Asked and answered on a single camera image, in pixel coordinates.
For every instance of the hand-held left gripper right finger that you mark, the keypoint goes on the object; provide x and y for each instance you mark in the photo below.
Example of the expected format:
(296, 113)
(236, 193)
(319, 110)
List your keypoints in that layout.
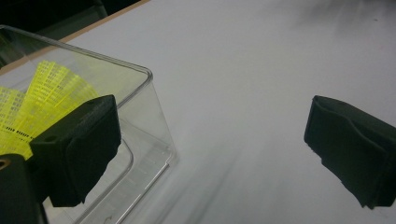
(355, 149)

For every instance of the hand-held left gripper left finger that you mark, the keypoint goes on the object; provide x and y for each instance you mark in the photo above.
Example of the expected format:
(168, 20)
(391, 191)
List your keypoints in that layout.
(77, 149)

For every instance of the clear plastic container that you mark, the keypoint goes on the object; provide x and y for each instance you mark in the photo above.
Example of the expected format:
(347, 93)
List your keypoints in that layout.
(146, 124)

